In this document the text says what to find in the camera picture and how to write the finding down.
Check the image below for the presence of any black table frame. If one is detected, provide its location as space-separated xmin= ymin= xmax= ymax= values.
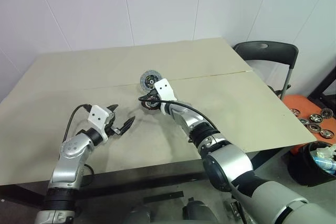
xmin=0 ymin=153 xmax=211 ymax=210

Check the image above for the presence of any orange stool seat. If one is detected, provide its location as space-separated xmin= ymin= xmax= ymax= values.
xmin=282 ymin=94 xmax=336 ymax=156

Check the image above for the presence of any black folding chair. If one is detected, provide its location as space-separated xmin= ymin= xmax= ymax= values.
xmin=233 ymin=40 xmax=300 ymax=101

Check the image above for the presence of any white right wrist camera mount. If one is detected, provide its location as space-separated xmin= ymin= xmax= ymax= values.
xmin=154 ymin=78 xmax=177 ymax=116

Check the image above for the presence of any rusty metal floor bracket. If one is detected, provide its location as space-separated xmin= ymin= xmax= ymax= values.
xmin=224 ymin=199 xmax=247 ymax=224

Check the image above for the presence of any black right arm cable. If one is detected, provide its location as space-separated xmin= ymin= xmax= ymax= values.
xmin=157 ymin=99 xmax=220 ymax=130

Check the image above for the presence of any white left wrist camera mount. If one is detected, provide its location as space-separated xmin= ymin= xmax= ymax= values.
xmin=88 ymin=105 xmax=113 ymax=144

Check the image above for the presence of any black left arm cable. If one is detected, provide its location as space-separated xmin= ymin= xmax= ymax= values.
xmin=64 ymin=104 xmax=92 ymax=141

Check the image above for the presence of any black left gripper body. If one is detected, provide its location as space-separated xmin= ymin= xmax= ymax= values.
xmin=104 ymin=111 xmax=124 ymax=137

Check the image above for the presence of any black flat floor strip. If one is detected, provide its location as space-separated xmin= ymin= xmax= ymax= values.
xmin=143 ymin=190 xmax=185 ymax=205

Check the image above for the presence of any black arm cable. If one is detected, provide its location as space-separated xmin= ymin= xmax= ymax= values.
xmin=157 ymin=99 xmax=220 ymax=130
xmin=64 ymin=104 xmax=92 ymax=141

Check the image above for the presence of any round motor housing with rotor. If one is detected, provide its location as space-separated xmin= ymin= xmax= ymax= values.
xmin=140 ymin=94 xmax=165 ymax=115

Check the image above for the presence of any white crumpled trash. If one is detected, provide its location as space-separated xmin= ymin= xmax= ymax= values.
xmin=316 ymin=144 xmax=336 ymax=161

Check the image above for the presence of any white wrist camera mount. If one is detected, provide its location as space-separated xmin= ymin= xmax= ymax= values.
xmin=88 ymin=105 xmax=113 ymax=144
xmin=154 ymin=78 xmax=177 ymax=116

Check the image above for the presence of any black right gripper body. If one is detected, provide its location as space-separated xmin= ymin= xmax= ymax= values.
xmin=146 ymin=88 xmax=161 ymax=104

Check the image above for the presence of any blue and white bottle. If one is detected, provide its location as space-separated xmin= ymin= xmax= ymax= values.
xmin=311 ymin=156 xmax=336 ymax=175

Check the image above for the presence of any black trash bin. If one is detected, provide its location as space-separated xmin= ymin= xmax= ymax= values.
xmin=287 ymin=141 xmax=336 ymax=188

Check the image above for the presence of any dark rounded grey shape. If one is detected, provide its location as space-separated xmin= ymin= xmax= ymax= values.
xmin=182 ymin=197 xmax=219 ymax=224
xmin=122 ymin=204 xmax=156 ymax=224

